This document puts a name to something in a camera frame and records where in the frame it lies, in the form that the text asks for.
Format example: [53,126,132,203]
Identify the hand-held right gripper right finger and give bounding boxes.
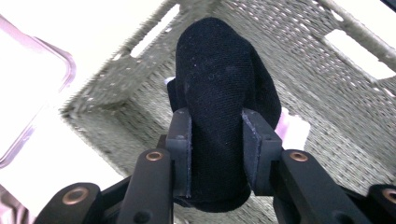
[241,107,284,197]

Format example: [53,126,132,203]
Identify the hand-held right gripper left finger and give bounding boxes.
[165,106,193,199]

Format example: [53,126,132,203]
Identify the pink sock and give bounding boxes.
[275,106,312,152]

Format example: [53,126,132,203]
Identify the black sock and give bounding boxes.
[166,17,283,213]

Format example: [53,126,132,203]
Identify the green woven basket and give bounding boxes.
[60,0,396,224]

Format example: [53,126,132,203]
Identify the clear plastic lid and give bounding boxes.
[0,13,78,171]

